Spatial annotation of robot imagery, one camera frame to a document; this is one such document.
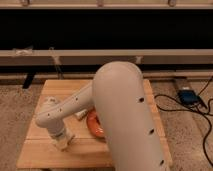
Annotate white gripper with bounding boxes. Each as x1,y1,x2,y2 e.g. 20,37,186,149
49,128,75,144

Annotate white sponge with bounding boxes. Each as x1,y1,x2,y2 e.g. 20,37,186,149
53,142,69,151

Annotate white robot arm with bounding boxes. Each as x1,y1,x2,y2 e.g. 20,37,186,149
36,62,170,171

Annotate wooden table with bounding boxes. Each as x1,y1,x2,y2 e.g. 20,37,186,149
16,79,173,170

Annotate orange-brown bowl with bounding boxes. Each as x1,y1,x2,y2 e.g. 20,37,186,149
86,109,104,138

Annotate dark blue power adapter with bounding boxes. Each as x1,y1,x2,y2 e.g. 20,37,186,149
178,89,200,105

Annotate black cable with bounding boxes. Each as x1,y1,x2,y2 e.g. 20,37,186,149
153,75,213,168

